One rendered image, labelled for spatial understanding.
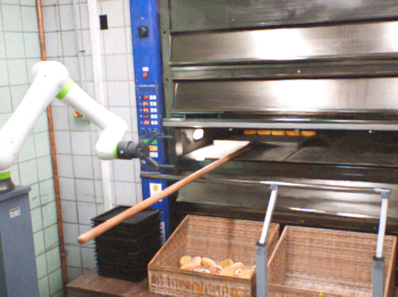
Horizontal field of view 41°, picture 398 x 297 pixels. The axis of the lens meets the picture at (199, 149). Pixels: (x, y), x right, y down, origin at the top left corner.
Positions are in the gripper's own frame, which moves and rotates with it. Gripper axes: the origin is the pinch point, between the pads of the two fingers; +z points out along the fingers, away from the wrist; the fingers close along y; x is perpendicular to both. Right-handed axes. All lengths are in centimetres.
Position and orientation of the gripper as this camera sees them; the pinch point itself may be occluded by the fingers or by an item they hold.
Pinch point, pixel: (170, 152)
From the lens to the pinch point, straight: 244.5
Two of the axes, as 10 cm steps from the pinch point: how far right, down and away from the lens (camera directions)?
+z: 9.1, 0.3, -4.2
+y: 0.4, 9.8, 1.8
